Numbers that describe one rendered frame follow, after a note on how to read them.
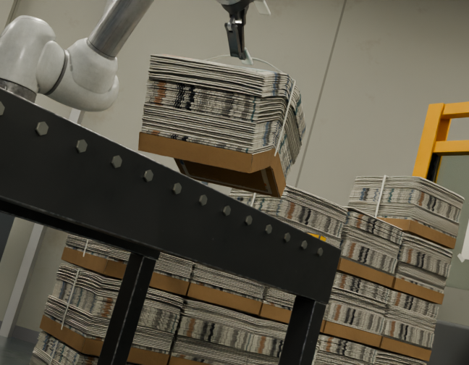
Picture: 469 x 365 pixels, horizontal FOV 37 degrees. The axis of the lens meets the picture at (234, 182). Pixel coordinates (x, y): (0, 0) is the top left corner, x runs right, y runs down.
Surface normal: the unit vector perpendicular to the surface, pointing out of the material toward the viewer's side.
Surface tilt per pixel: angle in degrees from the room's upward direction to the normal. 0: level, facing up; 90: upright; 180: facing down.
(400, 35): 90
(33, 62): 91
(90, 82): 123
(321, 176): 90
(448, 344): 90
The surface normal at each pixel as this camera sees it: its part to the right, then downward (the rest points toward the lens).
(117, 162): 0.78, 0.11
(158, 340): 0.55, 0.01
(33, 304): -0.04, -0.17
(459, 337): -0.80, -0.31
